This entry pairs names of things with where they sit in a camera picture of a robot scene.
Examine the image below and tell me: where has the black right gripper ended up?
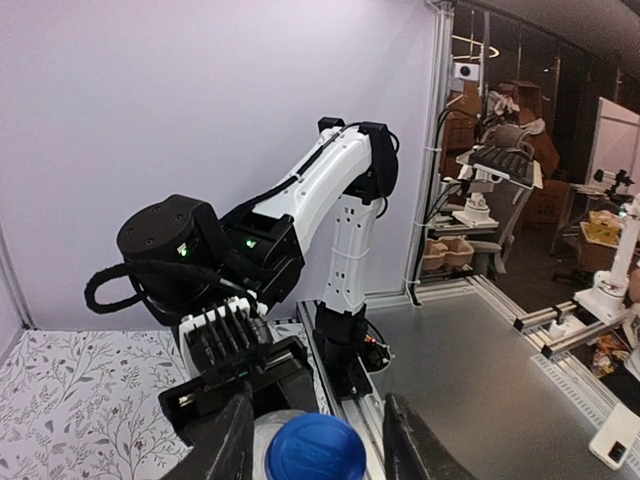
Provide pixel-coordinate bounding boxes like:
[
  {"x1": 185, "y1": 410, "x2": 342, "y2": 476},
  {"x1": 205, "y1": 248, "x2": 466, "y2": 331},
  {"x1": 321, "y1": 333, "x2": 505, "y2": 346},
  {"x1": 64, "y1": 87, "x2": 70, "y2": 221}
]
[{"x1": 158, "y1": 336, "x2": 319, "y2": 447}]

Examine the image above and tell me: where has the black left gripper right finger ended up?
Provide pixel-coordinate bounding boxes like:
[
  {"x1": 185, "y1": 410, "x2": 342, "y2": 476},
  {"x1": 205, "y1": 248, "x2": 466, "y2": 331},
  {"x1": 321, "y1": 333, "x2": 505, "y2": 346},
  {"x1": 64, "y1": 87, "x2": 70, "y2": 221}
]
[{"x1": 382, "y1": 392, "x2": 475, "y2": 480}]

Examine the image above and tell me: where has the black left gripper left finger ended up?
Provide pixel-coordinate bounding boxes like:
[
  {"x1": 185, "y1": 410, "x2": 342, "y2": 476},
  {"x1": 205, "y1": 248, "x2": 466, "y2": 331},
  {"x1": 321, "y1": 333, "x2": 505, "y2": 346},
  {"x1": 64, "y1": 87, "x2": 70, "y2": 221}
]
[{"x1": 164, "y1": 382, "x2": 254, "y2": 479}]

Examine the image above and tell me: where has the clear bottle with blue label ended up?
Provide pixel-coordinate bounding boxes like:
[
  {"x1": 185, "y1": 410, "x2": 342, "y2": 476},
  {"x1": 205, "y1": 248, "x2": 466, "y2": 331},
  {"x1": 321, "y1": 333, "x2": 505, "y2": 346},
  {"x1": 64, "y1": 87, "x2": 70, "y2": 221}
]
[{"x1": 249, "y1": 410, "x2": 374, "y2": 480}]

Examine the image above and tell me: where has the blue bottle cap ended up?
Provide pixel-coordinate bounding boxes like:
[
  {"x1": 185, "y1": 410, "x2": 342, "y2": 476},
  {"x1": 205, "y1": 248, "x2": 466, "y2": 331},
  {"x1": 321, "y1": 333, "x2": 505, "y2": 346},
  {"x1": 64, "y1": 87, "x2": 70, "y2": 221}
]
[{"x1": 267, "y1": 414, "x2": 369, "y2": 480}]

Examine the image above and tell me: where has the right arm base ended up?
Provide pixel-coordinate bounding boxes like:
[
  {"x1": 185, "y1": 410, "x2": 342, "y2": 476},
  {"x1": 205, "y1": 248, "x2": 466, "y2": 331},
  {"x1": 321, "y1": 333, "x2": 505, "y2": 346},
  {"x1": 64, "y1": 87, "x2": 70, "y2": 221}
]
[{"x1": 313, "y1": 302, "x2": 392, "y2": 400}]

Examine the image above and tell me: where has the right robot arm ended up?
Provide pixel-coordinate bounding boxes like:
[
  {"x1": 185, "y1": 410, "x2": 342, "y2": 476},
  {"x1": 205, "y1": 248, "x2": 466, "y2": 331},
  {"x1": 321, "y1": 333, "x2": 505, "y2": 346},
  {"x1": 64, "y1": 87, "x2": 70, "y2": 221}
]
[{"x1": 85, "y1": 117, "x2": 399, "y2": 445}]

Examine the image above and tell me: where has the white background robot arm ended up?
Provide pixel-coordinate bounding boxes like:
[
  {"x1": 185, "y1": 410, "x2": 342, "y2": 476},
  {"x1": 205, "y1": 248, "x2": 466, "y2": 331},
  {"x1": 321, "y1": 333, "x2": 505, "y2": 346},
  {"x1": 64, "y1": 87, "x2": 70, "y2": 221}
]
[{"x1": 574, "y1": 194, "x2": 639, "y2": 325}]

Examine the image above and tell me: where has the floral tablecloth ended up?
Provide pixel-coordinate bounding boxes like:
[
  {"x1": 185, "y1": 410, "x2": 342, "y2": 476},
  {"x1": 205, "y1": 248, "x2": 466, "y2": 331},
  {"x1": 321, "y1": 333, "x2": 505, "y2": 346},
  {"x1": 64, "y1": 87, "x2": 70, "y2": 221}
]
[{"x1": 0, "y1": 319, "x2": 306, "y2": 480}]

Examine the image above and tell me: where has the white phone on table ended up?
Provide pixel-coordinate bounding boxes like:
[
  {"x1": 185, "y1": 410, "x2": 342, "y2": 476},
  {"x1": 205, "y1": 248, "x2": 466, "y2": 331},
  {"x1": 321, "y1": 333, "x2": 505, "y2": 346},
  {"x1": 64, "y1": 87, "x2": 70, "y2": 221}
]
[{"x1": 589, "y1": 403, "x2": 639, "y2": 471}]

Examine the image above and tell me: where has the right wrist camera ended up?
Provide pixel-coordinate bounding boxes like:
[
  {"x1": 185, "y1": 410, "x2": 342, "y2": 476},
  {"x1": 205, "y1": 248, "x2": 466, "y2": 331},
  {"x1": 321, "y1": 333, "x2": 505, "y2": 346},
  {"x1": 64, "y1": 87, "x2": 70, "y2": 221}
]
[{"x1": 178, "y1": 297, "x2": 273, "y2": 379}]

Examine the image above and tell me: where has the right camera cable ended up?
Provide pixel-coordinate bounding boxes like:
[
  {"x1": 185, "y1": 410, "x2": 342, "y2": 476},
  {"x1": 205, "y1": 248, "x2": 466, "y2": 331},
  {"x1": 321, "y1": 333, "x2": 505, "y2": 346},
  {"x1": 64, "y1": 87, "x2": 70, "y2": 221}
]
[{"x1": 82, "y1": 262, "x2": 221, "y2": 314}]

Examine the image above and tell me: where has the front right aluminium post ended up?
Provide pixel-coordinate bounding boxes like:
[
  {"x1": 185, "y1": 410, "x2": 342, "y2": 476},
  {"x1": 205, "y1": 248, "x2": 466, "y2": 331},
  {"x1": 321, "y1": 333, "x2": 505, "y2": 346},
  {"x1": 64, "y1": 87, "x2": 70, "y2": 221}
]
[{"x1": 404, "y1": 1, "x2": 455, "y2": 306}]

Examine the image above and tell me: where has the right aluminium corner post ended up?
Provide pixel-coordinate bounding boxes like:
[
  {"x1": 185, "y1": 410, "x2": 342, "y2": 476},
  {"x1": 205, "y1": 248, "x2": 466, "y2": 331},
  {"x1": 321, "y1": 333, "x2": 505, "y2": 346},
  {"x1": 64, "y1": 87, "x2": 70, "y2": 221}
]
[{"x1": 0, "y1": 229, "x2": 37, "y2": 330}]

